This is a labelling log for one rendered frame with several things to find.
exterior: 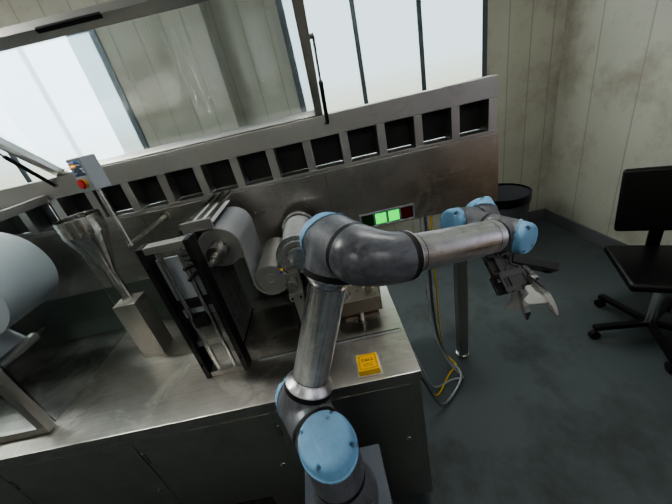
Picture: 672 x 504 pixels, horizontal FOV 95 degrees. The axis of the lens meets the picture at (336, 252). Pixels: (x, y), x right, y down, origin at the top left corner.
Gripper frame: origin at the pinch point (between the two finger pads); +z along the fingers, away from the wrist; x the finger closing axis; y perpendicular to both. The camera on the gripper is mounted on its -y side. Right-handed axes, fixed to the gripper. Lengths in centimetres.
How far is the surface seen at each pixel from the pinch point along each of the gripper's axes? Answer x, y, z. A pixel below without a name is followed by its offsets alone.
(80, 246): -3, 129, -66
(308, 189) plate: -30, 50, -74
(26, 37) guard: 39, 99, -97
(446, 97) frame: -17, -13, -85
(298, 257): -14, 59, -41
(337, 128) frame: -17, 31, -88
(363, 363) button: -22, 49, -1
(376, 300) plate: -30, 38, -21
